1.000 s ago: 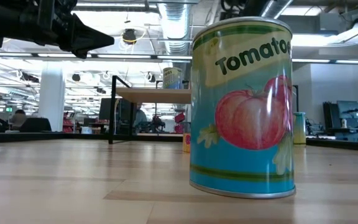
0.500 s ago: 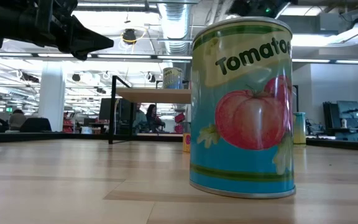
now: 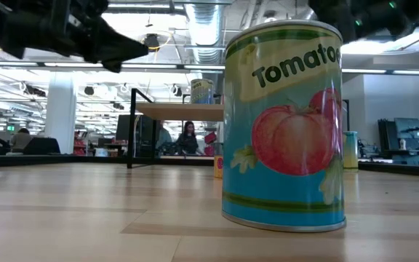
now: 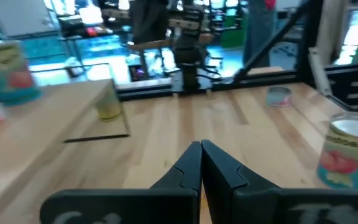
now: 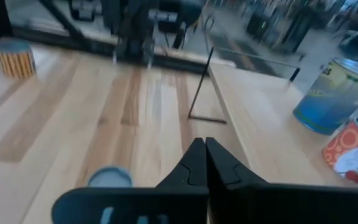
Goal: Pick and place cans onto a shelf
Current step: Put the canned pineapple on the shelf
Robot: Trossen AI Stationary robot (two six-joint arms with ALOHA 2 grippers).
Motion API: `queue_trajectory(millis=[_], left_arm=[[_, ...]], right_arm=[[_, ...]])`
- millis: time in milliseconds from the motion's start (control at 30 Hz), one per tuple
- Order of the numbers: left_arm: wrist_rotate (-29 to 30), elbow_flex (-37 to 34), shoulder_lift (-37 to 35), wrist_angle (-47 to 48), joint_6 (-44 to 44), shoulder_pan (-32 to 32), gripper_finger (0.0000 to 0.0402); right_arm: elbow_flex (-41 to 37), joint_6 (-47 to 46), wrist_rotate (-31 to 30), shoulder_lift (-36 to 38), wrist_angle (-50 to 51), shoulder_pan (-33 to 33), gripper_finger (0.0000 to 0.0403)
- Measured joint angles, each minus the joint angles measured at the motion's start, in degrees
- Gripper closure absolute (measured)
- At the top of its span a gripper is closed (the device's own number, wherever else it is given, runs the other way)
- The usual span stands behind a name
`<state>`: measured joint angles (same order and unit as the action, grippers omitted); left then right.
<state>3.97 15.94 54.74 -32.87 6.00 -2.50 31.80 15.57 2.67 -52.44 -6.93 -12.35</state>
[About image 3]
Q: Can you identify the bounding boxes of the tomatoes tin can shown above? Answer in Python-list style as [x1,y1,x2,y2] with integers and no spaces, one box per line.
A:
[221,18,348,234]

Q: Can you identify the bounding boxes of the wooden shelf black metal legs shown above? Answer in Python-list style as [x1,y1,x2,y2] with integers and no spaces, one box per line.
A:
[127,87,351,170]

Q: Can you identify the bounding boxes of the black computer monitor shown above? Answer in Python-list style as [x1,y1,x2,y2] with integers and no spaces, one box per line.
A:
[378,117,419,156]
[116,114,161,157]

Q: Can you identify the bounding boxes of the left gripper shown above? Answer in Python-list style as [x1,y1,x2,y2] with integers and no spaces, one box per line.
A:
[12,0,149,74]

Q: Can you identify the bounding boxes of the black office chair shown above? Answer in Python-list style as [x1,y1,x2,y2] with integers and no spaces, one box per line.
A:
[23,137,62,156]

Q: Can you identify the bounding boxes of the person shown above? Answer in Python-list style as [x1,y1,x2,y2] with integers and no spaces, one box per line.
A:
[157,125,173,150]
[175,121,202,156]
[10,127,33,154]

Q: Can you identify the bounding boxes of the white pillar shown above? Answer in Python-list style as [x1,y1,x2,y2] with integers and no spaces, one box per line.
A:
[44,71,78,156]

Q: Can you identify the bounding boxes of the black ceiling camera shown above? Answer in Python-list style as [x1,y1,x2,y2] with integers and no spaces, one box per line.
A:
[143,33,161,50]

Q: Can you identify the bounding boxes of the silver ventilation duct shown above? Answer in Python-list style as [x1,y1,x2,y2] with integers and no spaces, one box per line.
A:
[184,0,226,66]

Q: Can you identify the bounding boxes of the carrots tin can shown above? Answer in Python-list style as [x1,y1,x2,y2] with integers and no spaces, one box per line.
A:
[343,130,359,172]

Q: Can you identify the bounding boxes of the blue and yellow tin can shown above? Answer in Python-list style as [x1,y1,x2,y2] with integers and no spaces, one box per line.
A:
[189,78,215,106]

